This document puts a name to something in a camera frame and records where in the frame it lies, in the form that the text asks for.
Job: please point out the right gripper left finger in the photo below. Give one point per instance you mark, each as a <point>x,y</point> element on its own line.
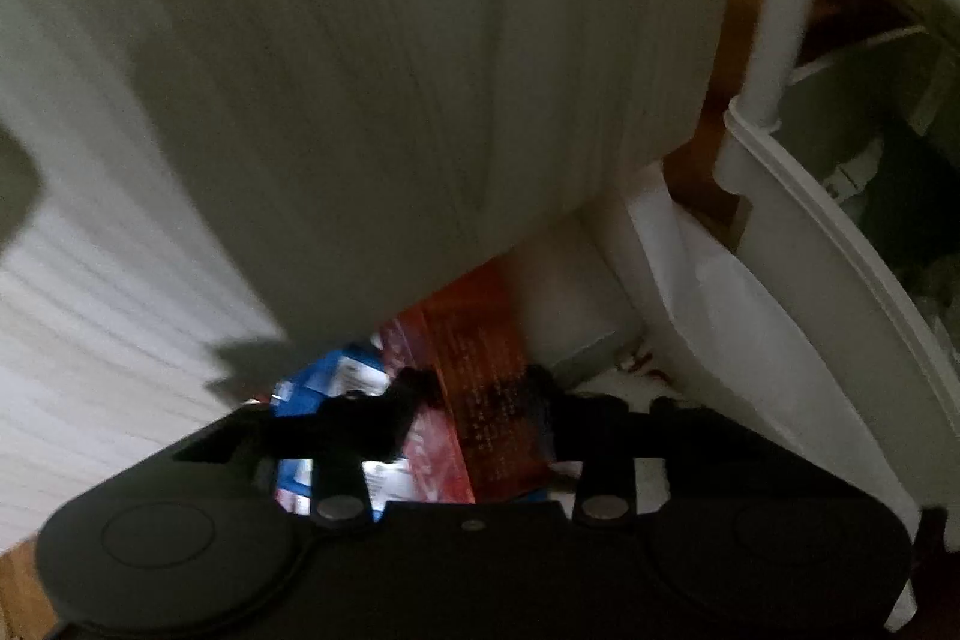
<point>375,431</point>

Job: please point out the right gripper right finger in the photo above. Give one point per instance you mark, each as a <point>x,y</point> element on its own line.
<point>588,437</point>

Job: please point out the red snack box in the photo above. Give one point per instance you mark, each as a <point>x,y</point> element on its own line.
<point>474,440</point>

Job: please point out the wooden drawer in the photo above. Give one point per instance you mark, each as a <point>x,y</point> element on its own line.
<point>340,159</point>

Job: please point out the blue white small box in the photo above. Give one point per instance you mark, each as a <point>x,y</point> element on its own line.
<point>319,394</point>

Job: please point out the white plastic bag on floor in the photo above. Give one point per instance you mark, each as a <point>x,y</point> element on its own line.
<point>638,269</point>

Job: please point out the orange fabric tote bag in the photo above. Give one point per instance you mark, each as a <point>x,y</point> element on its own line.
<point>688,171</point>

